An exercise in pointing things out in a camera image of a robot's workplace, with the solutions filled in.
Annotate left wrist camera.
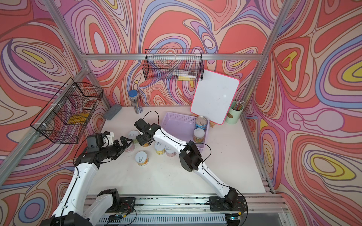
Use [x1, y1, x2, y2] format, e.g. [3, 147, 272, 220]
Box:
[86, 131, 114, 152]

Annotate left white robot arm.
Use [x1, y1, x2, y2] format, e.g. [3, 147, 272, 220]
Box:
[41, 132, 133, 226]

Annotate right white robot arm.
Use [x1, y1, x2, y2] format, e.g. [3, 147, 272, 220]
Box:
[134, 119, 248, 213]

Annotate wooden board stand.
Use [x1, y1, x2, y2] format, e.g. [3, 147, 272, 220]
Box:
[209, 121, 216, 128]

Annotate black wire basket back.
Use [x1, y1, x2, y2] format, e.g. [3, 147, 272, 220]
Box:
[142, 48, 204, 81]

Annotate small can white plastic lid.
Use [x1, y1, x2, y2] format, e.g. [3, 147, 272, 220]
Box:
[193, 128, 205, 143]

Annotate white board pink frame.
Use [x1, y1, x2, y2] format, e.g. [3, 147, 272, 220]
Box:
[190, 70, 240, 125]

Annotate clear tube blue cap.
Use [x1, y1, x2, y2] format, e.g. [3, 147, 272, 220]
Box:
[128, 90, 143, 114]

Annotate small can yellow label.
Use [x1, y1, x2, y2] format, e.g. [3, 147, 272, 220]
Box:
[154, 142, 166, 155]

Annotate black wire basket left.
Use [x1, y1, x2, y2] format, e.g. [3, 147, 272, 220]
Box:
[30, 78, 104, 144]

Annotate small can pink label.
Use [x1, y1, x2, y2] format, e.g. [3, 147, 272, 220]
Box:
[165, 146, 176, 157]

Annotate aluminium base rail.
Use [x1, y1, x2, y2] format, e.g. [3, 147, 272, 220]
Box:
[53, 193, 295, 226]

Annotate small can green label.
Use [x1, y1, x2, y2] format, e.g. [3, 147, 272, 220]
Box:
[127, 130, 140, 143]

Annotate blue Progresso soup can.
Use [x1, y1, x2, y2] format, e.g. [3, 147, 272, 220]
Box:
[195, 116, 208, 131]

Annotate green pen cup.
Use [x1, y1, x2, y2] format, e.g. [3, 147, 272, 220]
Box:
[225, 101, 245, 124]

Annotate yellow item in left basket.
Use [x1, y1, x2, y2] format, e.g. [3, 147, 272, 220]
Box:
[67, 113, 89, 125]

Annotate grey eraser block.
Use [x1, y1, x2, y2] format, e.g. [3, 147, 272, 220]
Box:
[103, 104, 122, 121]

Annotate markers in back basket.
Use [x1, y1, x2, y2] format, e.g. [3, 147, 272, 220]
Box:
[172, 69, 197, 81]

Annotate black wire basket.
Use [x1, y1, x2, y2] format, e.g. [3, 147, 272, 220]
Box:
[142, 48, 204, 81]
[30, 78, 104, 144]

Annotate small can orange label front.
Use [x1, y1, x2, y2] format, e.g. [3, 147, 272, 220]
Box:
[135, 151, 149, 166]

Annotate small can pink left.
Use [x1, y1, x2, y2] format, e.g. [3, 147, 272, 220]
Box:
[125, 143, 135, 153]

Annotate purple plastic basket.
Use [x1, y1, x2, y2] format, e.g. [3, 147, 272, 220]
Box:
[161, 112, 210, 143]

